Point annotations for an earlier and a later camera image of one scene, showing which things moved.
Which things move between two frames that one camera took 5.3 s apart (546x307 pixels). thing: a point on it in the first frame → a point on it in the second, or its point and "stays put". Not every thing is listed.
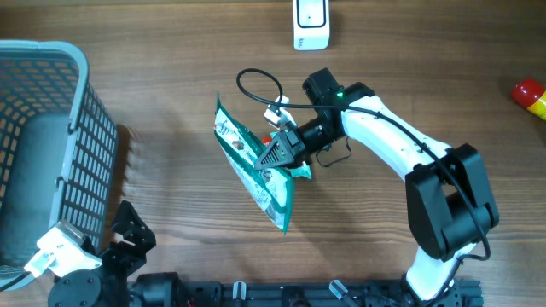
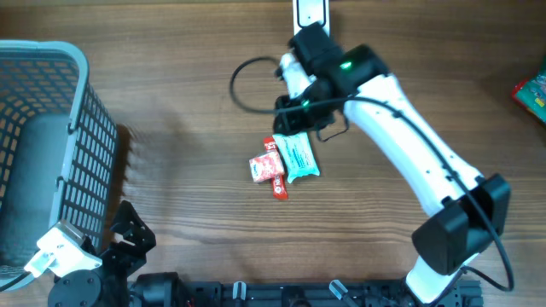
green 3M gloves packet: [274, 189] → [531, 95]
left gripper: [139, 234] stays put
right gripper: [285, 141] → [287, 111]
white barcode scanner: [310, 25] stays put
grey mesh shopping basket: [59, 151] stays put
